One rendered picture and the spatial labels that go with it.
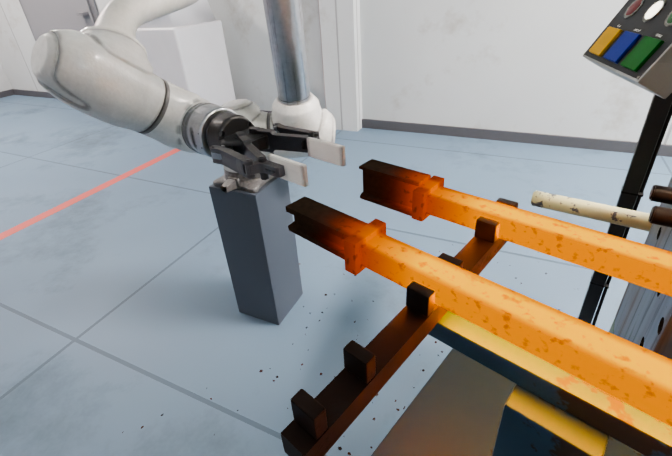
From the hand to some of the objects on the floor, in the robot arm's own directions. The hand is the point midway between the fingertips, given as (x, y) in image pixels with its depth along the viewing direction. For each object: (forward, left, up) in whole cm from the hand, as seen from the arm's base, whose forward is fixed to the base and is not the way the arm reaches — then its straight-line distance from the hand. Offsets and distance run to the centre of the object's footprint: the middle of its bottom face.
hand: (310, 161), depth 54 cm
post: (+58, +86, -98) cm, 143 cm away
